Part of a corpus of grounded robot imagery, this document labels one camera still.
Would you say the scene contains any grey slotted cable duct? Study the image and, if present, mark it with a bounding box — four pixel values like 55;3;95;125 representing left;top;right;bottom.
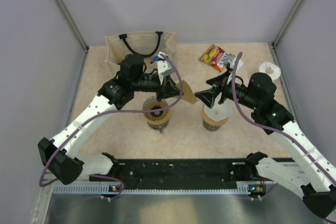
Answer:
52;183;266;195

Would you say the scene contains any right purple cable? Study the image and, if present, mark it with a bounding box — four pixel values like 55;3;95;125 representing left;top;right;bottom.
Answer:
230;52;336;222

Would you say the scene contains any brown paper coffee filter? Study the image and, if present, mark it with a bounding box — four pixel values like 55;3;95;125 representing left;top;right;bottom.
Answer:
181;80;198;104

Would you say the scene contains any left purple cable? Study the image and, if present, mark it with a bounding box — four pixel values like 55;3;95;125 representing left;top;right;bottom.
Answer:
39;53;184;204

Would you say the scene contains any red yellow candy packet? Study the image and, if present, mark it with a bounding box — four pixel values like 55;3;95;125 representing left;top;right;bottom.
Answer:
198;44;233;72

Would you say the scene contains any purple cable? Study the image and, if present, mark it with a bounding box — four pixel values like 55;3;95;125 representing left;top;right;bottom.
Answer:
230;52;336;222
39;53;184;204

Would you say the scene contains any beige canvas tote bag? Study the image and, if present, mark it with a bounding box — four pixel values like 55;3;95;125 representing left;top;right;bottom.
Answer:
105;31;176;72

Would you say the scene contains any grey glass carafe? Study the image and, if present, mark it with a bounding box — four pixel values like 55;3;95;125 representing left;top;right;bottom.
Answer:
203;121;221;132

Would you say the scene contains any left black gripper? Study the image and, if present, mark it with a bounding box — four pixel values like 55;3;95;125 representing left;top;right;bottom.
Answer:
132;74;184;102

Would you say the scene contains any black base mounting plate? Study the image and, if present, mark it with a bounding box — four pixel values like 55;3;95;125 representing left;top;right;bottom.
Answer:
89;158;266;190

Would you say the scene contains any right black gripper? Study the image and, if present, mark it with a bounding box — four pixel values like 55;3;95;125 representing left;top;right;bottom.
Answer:
194;70;259;110

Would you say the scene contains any grey glass dripper cone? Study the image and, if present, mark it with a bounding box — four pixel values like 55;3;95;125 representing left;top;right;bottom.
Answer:
142;97;169;122

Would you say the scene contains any white paper coffee filter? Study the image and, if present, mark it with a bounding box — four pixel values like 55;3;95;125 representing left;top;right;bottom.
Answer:
204;99;234;122

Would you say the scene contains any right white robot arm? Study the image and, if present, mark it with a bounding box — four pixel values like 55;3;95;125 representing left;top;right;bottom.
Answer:
195;71;335;219

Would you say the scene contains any glass carafe with handle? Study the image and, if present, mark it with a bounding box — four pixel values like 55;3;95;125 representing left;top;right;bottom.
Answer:
148;124;167;134

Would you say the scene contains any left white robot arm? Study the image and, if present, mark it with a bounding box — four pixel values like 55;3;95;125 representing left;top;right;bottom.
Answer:
38;52;183;187

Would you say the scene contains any blue white item in bag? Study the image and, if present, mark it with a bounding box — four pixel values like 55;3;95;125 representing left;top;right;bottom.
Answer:
153;54;165;63

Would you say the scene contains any white tape roll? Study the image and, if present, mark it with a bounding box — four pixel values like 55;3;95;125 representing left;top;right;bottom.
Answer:
258;62;281;80

